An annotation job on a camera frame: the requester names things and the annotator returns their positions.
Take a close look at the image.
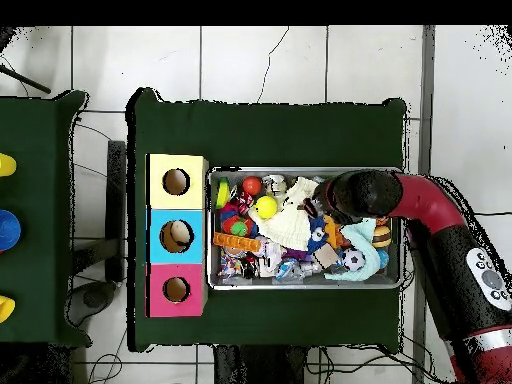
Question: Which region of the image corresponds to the wooden box with three holes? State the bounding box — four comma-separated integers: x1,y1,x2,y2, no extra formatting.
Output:
145,153,210,319

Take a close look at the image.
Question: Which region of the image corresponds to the yellow ball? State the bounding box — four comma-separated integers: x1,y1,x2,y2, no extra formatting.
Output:
255,196,280,220

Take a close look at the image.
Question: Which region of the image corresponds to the red-orange ball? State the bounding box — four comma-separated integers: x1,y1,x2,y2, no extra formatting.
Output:
242,176,263,197

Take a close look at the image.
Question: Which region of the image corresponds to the orange plastic tray block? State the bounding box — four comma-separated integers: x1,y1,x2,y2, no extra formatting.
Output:
213,232,261,254

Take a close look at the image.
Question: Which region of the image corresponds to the cream waffle cloth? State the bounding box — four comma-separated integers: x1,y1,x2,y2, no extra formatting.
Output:
257,177,321,251

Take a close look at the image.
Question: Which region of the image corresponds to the yellow-green disc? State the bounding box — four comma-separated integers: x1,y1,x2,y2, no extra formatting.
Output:
214,179,232,211

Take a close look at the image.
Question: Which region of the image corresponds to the blue furry googly-eyed toy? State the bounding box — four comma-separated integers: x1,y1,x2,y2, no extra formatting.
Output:
306,214,331,256

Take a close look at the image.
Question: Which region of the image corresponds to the green cloth table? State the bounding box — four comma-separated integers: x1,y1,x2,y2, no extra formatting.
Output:
127,86,411,353
0,90,91,347

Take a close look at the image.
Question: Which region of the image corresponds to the orange plastic toy piece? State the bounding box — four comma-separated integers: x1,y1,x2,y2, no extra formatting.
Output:
323,215,347,249

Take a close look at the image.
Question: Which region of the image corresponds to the brown wooden cube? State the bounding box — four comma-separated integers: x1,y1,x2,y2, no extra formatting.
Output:
314,243,340,269

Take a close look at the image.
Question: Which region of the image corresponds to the small soccer ball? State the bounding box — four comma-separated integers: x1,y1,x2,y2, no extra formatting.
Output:
342,249,366,272

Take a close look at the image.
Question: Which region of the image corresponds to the mint green cloth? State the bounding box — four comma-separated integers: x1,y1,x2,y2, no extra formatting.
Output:
326,217,384,283

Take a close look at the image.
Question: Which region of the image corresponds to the black floor stand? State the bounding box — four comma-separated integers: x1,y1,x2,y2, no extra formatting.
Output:
70,141,129,317

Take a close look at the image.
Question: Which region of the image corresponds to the blue round cap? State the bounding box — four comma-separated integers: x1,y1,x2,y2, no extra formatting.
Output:
0,209,22,251

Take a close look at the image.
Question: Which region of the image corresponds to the yellow cone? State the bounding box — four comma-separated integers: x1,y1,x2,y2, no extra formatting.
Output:
0,295,17,324
0,153,17,177

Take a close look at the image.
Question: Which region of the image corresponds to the black rod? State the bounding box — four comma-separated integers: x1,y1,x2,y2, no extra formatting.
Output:
0,63,51,95

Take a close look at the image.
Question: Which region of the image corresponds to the wire mesh bin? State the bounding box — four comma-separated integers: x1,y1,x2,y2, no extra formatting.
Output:
207,166,405,291

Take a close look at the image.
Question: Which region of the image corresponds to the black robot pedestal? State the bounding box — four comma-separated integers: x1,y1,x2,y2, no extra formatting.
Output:
212,345,321,384

